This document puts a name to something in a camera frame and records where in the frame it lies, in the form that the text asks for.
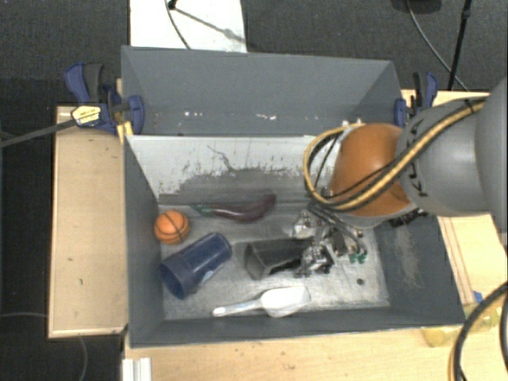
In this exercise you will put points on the pale wood board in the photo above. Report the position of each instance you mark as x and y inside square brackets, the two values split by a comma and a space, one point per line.
[87, 228]

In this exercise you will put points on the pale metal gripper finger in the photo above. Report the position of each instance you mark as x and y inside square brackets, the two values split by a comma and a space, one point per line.
[313, 253]
[315, 269]

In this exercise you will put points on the purple toy eggplant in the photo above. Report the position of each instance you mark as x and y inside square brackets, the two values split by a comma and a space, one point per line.
[248, 212]

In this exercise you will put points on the orange toy basketball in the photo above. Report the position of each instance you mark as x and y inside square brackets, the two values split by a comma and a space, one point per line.
[171, 227]

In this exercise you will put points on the dark grey rectangular container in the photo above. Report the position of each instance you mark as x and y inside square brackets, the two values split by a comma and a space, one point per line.
[270, 254]

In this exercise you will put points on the white plastic scoop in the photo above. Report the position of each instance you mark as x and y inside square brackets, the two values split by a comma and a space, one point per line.
[283, 301]

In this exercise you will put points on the dark blue plastic cup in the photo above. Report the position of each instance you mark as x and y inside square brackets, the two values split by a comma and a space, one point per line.
[194, 264]

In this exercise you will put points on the grey metal bin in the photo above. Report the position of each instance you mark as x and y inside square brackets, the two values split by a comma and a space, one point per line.
[254, 93]

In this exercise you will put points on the black cylinder on white bracket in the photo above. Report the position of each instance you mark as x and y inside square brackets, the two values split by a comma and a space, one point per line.
[406, 219]

